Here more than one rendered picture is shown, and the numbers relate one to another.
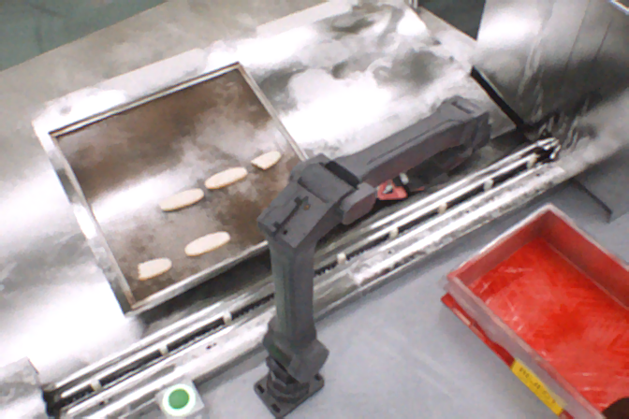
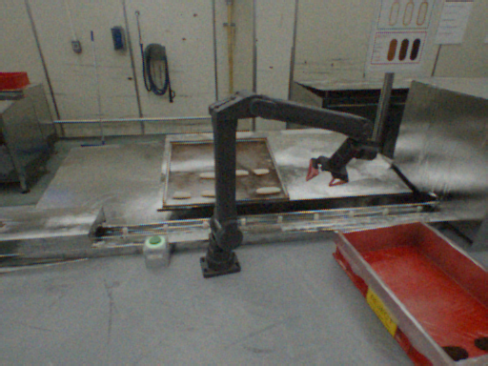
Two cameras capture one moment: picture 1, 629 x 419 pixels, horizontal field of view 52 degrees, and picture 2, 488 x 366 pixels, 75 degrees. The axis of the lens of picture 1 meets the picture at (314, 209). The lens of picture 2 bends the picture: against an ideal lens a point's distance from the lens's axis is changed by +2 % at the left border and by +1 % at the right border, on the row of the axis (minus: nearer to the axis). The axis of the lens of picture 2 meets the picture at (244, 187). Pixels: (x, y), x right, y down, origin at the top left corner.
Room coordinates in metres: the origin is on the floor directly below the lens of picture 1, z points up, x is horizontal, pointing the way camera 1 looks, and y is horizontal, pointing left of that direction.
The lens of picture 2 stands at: (-0.16, -0.32, 1.51)
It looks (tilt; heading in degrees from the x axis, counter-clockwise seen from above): 27 degrees down; 23
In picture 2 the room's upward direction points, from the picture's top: straight up
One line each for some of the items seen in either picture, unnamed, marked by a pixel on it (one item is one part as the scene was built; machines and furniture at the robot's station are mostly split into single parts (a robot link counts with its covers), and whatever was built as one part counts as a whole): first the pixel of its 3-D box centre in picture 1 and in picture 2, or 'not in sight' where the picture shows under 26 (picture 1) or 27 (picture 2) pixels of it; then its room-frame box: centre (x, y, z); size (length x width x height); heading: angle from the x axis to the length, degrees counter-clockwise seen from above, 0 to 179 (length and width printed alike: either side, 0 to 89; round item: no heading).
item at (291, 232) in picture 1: (305, 283); (234, 174); (0.57, 0.02, 1.13); 0.14 x 0.10 x 0.45; 135
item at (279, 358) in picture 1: (293, 350); (224, 233); (0.55, 0.04, 0.94); 0.09 x 0.05 x 0.10; 135
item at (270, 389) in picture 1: (288, 377); (219, 255); (0.53, 0.05, 0.86); 0.12 x 0.09 x 0.08; 128
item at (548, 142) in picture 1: (549, 143); (432, 200); (1.12, -0.58, 0.90); 0.06 x 0.01 x 0.06; 31
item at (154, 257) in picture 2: (183, 410); (157, 254); (0.47, 0.25, 0.84); 0.08 x 0.08 x 0.11; 31
